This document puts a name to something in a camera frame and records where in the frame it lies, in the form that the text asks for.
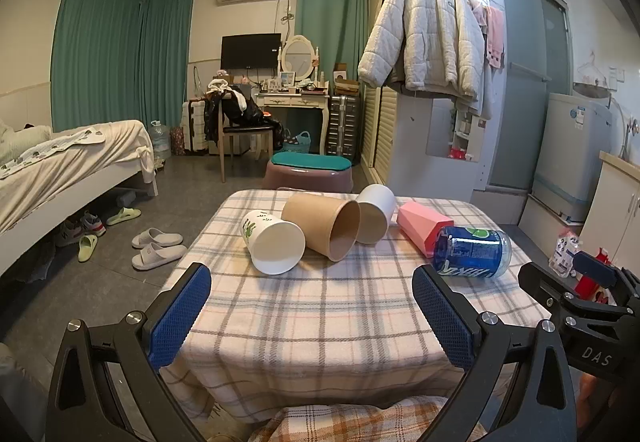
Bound silver suitcase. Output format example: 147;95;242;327
327;94;362;167

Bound cardboard box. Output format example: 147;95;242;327
334;64;359;93

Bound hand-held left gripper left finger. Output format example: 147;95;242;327
45;263;211;442

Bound white washing machine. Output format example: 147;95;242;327
531;92;618;223

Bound black television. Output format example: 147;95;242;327
221;34;282;70

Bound plaid tablecloth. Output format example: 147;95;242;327
159;189;551;423

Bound purple stool with teal top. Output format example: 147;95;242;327
262;152;355;193

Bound green slipper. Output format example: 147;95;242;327
106;207;142;226
78;234;99;263

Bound pink cup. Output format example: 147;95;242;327
396;201;455;257

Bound bed with beige sheet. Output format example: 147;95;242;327
0;119;161;273

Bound clear water jug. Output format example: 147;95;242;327
149;120;172;161

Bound white puffer jacket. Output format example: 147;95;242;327
357;0;487;102

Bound cream suitcase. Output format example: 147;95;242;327
181;98;210;153

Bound white cabinet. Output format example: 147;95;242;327
517;152;640;267

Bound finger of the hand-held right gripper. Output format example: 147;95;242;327
574;252;640;307
517;263;581;315

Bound orange plaid cloth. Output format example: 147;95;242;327
250;394;488;442

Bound white printed packet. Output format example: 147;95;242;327
548;228;581;277

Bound red bottle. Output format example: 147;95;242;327
575;247;613;303

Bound frosted glass door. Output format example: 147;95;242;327
487;0;571;193

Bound white dressing table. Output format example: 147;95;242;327
252;88;331;157

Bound pink hanging towel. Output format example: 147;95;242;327
467;0;506;70

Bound person's right forearm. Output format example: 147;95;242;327
575;369;613;442

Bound white oval mirror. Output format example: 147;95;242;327
278;34;321;83

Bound white slipper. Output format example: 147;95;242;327
131;243;188;271
131;228;184;249

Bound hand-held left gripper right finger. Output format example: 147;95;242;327
412;264;581;442

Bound white wardrobe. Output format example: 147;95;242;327
360;0;496;193

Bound blue soda can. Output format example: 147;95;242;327
432;225;513;281

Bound white cup with green print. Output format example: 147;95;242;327
240;210;306;276

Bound wooden chair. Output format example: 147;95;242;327
217;92;276;183

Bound brown paper cup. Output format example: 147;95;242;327
281;192;362;263

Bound green curtain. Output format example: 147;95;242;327
296;0;373;85
50;0;197;133

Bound plain white cup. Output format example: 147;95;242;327
356;184;396;244

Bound black jacket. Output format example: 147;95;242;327
202;86;286;145

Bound printed blanket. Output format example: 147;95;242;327
0;129;106;180

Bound grey sneakers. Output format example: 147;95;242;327
55;212;107;247

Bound teal basket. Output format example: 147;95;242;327
284;131;312;155

